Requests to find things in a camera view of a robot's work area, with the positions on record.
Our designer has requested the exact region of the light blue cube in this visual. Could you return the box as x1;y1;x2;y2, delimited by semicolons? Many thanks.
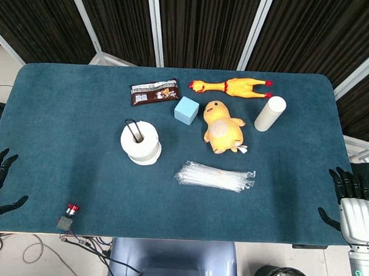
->
173;95;201;127

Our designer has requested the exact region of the white paper towel roll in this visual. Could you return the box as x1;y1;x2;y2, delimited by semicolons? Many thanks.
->
119;119;163;167

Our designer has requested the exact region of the brown snack packet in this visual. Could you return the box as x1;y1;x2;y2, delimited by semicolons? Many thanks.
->
129;77;182;109

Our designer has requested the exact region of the tangle of floor cables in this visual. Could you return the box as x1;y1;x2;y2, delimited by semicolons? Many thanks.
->
0;231;145;276

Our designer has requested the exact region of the bundle of wrapped straws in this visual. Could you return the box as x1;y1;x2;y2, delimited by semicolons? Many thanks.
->
173;159;257;194

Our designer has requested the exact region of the blue table mat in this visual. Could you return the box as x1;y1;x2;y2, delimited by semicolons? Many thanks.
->
0;61;362;246

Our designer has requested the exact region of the white partition frame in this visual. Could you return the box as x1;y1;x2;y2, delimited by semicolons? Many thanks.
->
65;0;275;72

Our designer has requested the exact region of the blue plastic chair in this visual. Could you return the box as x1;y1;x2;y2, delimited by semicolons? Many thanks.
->
107;237;240;276

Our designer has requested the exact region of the yellow plush duck toy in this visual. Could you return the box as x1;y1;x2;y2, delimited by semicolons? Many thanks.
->
202;99;251;156

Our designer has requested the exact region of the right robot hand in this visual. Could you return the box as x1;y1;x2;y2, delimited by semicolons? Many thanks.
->
316;166;369;246

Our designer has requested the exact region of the black metal roll stand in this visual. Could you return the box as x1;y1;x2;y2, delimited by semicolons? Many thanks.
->
124;119;145;143

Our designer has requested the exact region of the red emergency stop button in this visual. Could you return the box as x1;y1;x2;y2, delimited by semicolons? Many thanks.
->
56;203;81;232

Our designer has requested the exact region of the yellow rubber chicken toy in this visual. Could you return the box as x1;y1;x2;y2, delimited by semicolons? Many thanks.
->
188;76;274;100

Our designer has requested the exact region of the white cylindrical bottle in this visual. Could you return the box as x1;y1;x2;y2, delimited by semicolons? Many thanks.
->
253;95;287;133

